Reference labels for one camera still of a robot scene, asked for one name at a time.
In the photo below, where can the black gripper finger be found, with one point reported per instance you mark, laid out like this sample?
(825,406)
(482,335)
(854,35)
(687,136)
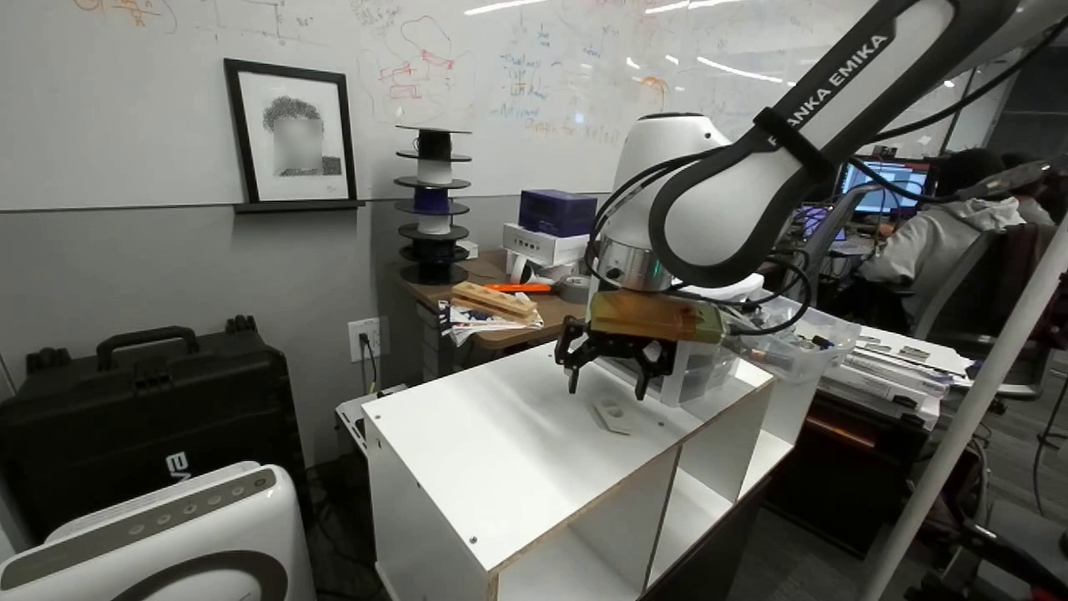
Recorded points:
(657,364)
(577,343)

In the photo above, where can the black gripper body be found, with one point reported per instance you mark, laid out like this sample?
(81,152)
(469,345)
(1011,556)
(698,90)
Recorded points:
(630,345)

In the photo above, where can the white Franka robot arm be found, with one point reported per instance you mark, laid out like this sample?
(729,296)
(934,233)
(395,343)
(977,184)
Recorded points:
(688,202)

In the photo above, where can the translucent plastic drawer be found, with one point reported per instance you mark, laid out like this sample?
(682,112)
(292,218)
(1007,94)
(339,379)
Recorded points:
(702,379)
(702,354)

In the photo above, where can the brown wooden desk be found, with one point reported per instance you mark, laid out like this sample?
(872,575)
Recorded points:
(556,307)

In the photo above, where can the orange hand tool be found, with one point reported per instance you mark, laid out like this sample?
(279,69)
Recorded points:
(521,289)

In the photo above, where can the loose papers on desk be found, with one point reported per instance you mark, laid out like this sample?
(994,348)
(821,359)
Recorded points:
(489,328)

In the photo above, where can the tan wooden block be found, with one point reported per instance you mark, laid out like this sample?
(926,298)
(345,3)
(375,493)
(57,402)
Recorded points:
(489,298)

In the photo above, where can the white cardboard box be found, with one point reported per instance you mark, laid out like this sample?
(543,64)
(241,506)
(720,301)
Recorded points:
(546,250)

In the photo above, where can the purple box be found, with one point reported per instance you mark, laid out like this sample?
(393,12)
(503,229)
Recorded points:
(556,212)

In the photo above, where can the white cube shelf cabinet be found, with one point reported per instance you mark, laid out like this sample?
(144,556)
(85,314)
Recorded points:
(503,456)

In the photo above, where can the white filament spool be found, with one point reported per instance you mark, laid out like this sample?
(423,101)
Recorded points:
(437,171)
(437,225)

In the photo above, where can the purple filament spool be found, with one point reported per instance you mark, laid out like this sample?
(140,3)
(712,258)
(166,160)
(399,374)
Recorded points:
(437,197)

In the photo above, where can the black core empty spool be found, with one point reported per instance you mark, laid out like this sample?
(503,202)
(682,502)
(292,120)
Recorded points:
(437,140)

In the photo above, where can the white paper stack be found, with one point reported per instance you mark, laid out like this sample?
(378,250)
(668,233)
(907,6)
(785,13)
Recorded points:
(912,368)

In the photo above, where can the monitor with blue screen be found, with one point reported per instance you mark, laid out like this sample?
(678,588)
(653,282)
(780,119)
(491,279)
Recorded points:
(889,184)

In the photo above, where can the black picture ledge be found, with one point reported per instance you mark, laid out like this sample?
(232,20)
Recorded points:
(302,208)

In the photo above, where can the seated person in grey hoodie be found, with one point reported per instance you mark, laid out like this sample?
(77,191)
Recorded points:
(946,245)

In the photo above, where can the black framed portrait picture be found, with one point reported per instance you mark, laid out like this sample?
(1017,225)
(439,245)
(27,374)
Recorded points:
(292,136)

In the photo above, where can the black hard carrying case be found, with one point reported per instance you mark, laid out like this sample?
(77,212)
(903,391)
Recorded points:
(144,434)

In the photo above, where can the white air purifier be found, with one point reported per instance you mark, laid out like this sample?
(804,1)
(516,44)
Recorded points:
(170,521)

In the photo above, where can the whiteboard with writing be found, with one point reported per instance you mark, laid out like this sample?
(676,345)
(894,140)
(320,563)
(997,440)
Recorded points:
(136,101)

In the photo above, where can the white plastic drawer unit frame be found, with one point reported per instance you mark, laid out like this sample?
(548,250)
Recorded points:
(720,385)

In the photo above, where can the white wall outlet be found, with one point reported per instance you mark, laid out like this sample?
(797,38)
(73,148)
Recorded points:
(365,337)

